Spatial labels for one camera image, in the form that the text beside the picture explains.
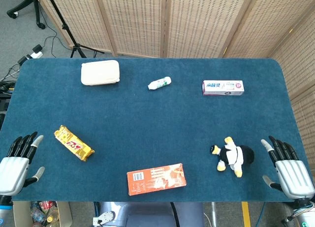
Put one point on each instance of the black power adapter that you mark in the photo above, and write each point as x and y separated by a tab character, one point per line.
37	48

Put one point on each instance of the grey robot torso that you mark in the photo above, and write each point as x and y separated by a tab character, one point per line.
147	214

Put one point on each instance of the beige lidded lunch box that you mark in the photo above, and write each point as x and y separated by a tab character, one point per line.
99	72

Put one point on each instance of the black power brick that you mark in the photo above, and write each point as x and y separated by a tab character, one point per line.
22	60

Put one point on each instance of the penguin plush toy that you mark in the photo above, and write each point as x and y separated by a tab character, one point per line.
231	155

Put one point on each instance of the cardboard waste box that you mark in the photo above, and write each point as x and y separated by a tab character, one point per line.
65	214

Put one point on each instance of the black tripod stand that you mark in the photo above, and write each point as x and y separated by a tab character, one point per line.
65	27

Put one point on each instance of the black office chair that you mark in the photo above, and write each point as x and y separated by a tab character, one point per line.
37	12

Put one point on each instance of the red drink can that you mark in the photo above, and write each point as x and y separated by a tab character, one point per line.
46	205

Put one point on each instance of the clear plastic bottle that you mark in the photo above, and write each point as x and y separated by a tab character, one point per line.
37	214

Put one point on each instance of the blue table cloth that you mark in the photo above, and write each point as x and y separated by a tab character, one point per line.
147	126

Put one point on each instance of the small white bottle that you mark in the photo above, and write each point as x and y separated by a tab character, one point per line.
160	83

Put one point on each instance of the white toothpaste box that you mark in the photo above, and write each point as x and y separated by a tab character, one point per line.
221	87

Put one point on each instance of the orange cardboard box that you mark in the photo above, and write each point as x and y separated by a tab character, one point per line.
155	179

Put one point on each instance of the yellow cap bottle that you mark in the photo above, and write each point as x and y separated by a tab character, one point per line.
50	219

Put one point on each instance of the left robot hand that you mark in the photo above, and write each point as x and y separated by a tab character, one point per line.
12	172

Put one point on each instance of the yellow snack pack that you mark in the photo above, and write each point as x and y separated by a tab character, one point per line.
73	144

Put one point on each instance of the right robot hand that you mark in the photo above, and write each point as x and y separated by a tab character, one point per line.
292	175

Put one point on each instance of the white power strip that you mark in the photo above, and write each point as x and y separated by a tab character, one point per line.
35	55

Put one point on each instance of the metal table leg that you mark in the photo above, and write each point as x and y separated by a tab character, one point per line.
214	214

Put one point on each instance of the black equipment case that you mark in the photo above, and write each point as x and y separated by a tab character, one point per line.
3	104

